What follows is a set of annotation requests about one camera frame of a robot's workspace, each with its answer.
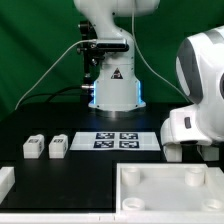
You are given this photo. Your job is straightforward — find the grey cable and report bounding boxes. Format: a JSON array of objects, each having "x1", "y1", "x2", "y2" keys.
[{"x1": 14, "y1": 0, "x2": 191, "y2": 111}]

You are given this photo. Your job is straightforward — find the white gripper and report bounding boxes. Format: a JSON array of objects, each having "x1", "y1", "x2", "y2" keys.
[{"x1": 160, "y1": 107, "x2": 224, "y2": 146}]

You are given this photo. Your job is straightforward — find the white square tabletop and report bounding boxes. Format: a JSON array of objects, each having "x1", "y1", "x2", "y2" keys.
[{"x1": 116, "y1": 163, "x2": 224, "y2": 221}]

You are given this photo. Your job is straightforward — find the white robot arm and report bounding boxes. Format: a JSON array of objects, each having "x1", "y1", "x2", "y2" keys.
[{"x1": 73, "y1": 0, "x2": 224, "y2": 146}]

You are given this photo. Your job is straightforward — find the white marker base sheet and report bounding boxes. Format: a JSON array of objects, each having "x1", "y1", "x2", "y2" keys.
[{"x1": 70, "y1": 132, "x2": 160, "y2": 151}]

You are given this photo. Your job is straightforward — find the black cable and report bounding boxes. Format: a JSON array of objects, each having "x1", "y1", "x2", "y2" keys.
[{"x1": 18, "y1": 85, "x2": 88, "y2": 108}]

